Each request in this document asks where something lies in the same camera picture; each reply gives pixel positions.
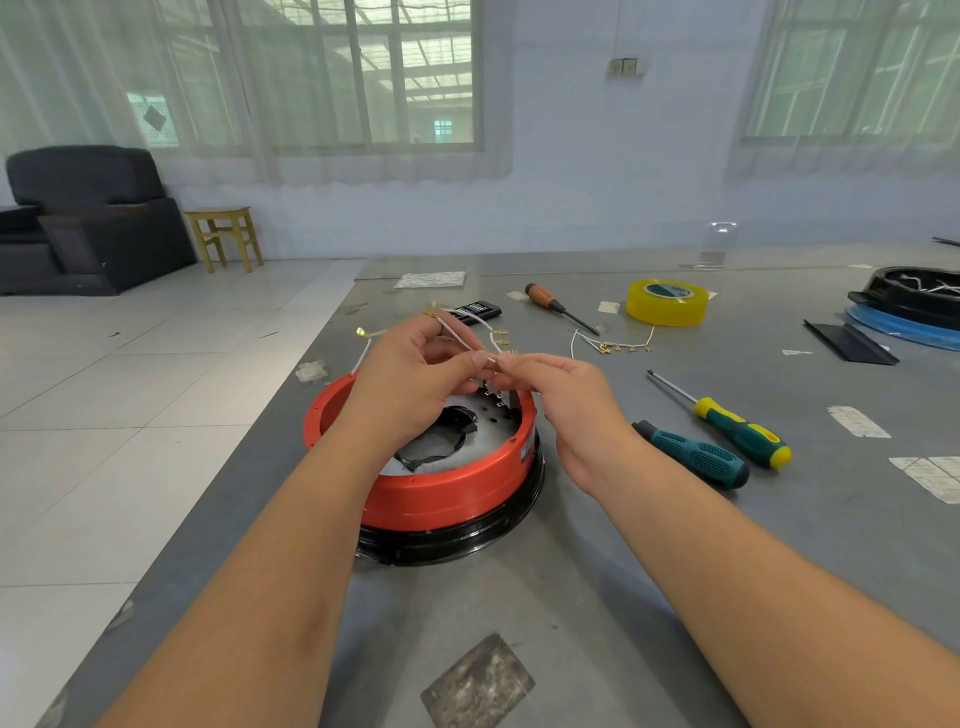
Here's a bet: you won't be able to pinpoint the person's left forearm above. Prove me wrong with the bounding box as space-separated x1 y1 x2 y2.
97 427 395 728

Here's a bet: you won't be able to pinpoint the blue ring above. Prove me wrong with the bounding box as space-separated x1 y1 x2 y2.
843 304 960 354

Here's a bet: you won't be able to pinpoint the green yellow handle screwdriver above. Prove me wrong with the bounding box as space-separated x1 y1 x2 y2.
645 369 794 471

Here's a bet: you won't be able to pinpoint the narrow white tape strip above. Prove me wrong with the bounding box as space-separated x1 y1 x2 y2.
826 405 893 440

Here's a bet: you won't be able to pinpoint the small wooden stool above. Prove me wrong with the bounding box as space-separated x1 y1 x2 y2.
184 207 266 275

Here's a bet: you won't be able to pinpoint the white paper sheet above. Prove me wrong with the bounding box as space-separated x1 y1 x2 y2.
393 270 468 290

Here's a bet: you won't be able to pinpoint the black armchair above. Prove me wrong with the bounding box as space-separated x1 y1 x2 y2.
0 145 198 296

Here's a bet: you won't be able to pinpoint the person's right forearm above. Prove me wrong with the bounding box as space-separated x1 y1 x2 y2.
585 457 960 728

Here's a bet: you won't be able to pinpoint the person's left hand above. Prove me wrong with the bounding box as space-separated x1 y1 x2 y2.
342 313 497 459

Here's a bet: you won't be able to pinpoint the wide white tape strips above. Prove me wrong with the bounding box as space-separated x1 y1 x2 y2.
888 456 960 506

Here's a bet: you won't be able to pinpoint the orange handle screwdriver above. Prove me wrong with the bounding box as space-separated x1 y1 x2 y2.
525 282 603 336

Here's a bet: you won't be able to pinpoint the sheer white curtain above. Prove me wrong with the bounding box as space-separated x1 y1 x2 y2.
727 0 960 182
0 0 516 185

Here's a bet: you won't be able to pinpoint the large barred window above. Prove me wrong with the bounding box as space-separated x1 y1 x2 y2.
747 0 960 144
127 0 482 149

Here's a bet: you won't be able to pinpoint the red round appliance base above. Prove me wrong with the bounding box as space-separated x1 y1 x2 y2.
303 367 548 567

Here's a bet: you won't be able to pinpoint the teal handle screwdriver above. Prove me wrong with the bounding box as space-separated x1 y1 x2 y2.
631 418 752 491

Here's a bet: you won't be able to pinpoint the black flat plate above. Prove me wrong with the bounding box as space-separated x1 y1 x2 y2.
802 319 902 366

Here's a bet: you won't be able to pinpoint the person's right hand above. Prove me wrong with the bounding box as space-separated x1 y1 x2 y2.
492 351 639 500

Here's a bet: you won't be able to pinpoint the black round appliance part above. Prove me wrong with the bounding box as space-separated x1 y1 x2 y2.
852 267 960 332

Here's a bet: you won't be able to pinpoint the black remote control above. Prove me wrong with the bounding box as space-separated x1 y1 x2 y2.
450 300 504 326

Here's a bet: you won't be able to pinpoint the yellow tape roll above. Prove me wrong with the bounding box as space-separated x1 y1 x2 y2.
625 277 714 329

